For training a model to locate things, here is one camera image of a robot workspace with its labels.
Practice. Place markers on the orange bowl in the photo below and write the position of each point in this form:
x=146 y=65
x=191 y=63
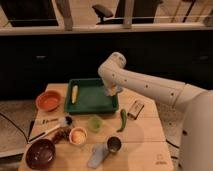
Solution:
x=48 y=100

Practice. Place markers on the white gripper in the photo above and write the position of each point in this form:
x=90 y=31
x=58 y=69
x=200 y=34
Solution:
x=111 y=89

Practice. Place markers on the small green cup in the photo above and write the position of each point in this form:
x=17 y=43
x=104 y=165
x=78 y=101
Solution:
x=94 y=123

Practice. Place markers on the brown pine cone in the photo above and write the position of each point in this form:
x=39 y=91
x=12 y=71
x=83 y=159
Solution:
x=61 y=134

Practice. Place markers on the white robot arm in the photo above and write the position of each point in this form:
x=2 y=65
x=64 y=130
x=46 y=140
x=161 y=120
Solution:
x=196 y=146

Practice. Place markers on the metal cup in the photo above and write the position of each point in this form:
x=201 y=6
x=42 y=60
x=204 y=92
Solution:
x=114 y=144

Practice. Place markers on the green chili pepper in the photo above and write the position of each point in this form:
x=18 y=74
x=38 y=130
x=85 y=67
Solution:
x=123 y=120

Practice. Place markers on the grey blue cloth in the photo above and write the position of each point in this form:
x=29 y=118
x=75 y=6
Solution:
x=99 y=154

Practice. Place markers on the yellow corn cob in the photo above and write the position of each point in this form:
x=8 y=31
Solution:
x=74 y=94

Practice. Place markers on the black office chair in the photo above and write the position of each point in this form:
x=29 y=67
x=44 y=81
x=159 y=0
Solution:
x=144 y=12

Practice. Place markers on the dark purple bowl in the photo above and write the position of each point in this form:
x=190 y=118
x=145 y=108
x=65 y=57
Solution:
x=40 y=154

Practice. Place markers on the green plastic tray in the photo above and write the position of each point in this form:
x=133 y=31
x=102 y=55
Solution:
x=91 y=98

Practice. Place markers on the small cup orange inside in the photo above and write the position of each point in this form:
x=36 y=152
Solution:
x=78 y=136

